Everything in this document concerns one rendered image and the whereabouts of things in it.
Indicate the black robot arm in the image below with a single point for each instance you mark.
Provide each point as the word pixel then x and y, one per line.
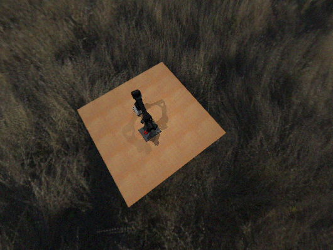
pixel 140 106

